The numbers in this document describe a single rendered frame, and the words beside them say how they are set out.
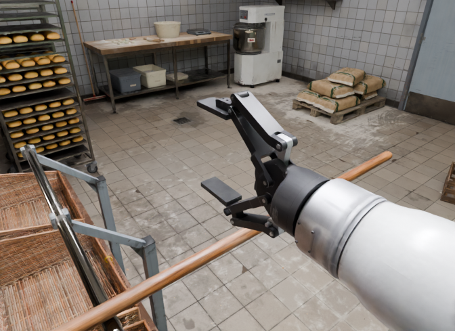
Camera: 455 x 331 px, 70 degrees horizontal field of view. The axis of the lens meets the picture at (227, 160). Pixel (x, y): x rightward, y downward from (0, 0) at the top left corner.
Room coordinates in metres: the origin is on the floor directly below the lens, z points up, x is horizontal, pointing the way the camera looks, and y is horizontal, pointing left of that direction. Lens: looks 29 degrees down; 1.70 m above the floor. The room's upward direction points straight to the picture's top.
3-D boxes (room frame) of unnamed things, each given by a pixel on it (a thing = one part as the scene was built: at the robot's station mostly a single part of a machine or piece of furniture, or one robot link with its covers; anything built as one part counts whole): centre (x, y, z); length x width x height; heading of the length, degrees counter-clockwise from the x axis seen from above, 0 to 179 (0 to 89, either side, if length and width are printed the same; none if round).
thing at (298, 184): (0.32, -0.07, 1.48); 0.09 x 0.07 x 0.08; 37
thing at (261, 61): (6.09, -0.51, 0.66); 0.92 x 0.59 x 1.32; 127
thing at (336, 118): (4.72, -1.69, 0.07); 1.20 x 0.80 x 0.14; 127
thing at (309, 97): (4.69, -1.34, 0.22); 0.62 x 0.36 x 0.15; 132
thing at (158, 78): (5.26, 1.25, 0.35); 0.50 x 0.36 x 0.24; 38
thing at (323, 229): (0.26, -0.11, 1.48); 0.09 x 0.06 x 0.09; 127
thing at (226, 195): (0.42, 0.01, 1.42); 0.07 x 0.03 x 0.01; 37
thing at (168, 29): (5.58, 0.96, 1.01); 0.43 x 0.42 x 0.21; 127
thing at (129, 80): (5.01, 1.59, 0.35); 0.50 x 0.36 x 0.24; 37
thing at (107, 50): (5.43, 1.03, 0.45); 2.20 x 0.80 x 0.90; 127
